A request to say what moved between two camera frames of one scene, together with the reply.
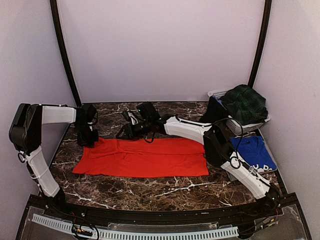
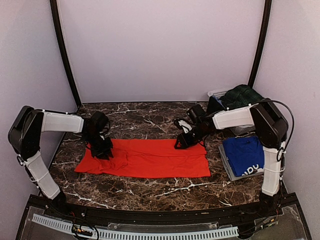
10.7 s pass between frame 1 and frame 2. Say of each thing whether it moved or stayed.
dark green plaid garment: stayed
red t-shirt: stayed
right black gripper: moved
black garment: stayed
